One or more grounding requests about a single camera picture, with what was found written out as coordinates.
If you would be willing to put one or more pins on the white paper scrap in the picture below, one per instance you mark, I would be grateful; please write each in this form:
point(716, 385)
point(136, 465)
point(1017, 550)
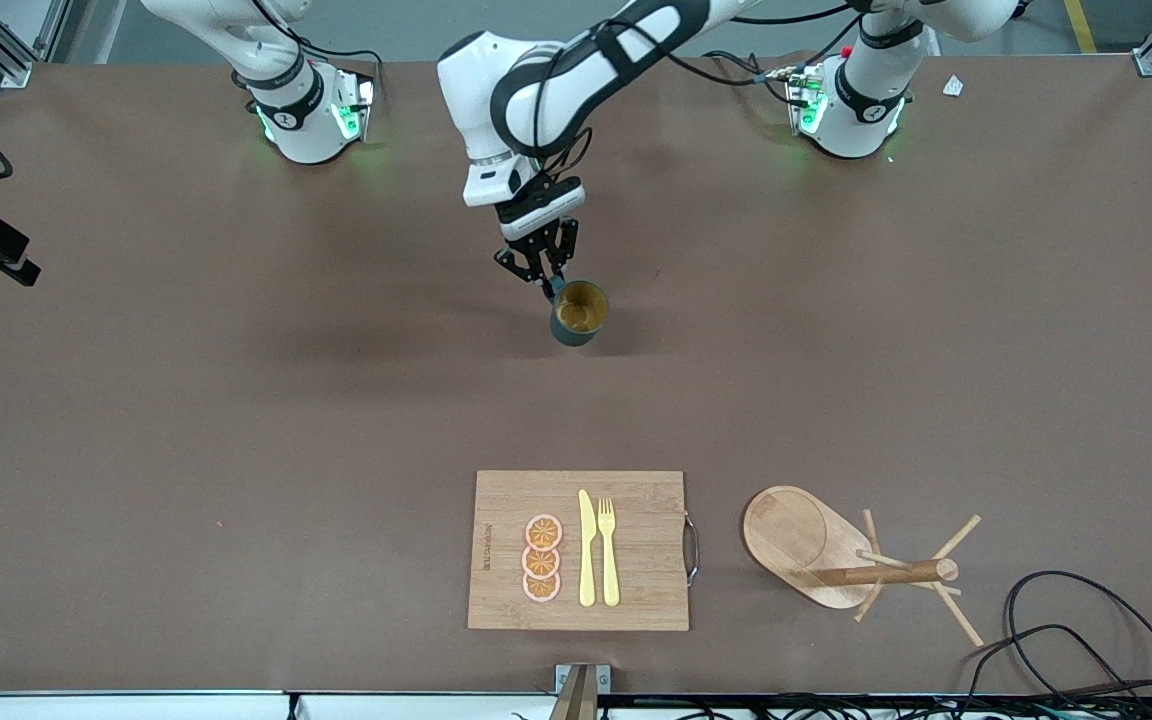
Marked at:
point(953, 86)

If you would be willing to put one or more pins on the yellow plastic knife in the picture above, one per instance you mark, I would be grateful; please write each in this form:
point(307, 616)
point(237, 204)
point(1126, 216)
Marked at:
point(587, 550)

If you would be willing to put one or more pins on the teal cup with yellow inside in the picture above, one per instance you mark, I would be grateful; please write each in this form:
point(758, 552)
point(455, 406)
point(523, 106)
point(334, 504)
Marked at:
point(578, 312)

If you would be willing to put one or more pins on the wooden mug rack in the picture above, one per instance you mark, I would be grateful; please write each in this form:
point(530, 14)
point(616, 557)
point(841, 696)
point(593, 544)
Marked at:
point(796, 535)

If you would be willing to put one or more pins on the wooden cutting board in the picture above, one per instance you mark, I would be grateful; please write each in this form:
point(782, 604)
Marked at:
point(646, 560)

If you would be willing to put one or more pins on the yellow plastic fork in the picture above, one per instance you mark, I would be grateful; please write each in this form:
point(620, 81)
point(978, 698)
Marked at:
point(609, 560)

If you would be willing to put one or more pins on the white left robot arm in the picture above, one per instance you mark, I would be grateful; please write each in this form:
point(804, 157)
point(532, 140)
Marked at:
point(556, 90)

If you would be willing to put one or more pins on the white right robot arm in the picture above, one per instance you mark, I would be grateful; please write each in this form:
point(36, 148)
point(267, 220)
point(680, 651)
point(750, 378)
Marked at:
point(301, 120)

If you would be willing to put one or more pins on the white table edge rail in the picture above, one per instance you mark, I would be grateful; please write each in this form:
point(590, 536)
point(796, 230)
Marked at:
point(136, 708)

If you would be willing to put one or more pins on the orange slice toy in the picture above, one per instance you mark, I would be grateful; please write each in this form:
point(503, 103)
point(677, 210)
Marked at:
point(540, 563)
point(541, 590)
point(543, 532)

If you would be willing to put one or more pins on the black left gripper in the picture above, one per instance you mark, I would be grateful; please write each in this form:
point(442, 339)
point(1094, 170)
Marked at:
point(534, 243)

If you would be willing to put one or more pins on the metal bracket with wooden post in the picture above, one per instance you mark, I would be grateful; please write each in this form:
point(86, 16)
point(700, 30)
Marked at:
point(581, 690)

